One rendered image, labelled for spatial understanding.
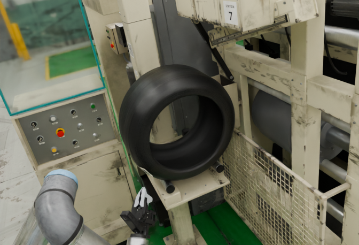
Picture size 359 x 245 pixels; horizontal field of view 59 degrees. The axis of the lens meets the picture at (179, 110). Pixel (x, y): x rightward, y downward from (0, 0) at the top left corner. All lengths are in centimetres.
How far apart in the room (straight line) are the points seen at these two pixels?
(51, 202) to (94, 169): 110
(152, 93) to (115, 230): 137
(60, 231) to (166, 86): 69
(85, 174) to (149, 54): 92
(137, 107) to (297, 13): 73
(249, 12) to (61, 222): 91
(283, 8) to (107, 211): 177
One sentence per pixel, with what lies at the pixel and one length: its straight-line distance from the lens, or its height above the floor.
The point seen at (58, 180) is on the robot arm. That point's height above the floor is 131.
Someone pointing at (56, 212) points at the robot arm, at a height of 129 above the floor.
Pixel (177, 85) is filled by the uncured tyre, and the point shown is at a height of 142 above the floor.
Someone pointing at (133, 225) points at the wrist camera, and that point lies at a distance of 141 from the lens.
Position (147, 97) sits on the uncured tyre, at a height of 140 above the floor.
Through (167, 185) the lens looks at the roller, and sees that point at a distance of 159.
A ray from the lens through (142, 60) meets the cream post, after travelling 168.
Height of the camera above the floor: 192
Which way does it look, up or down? 26 degrees down
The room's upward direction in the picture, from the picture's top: 10 degrees counter-clockwise
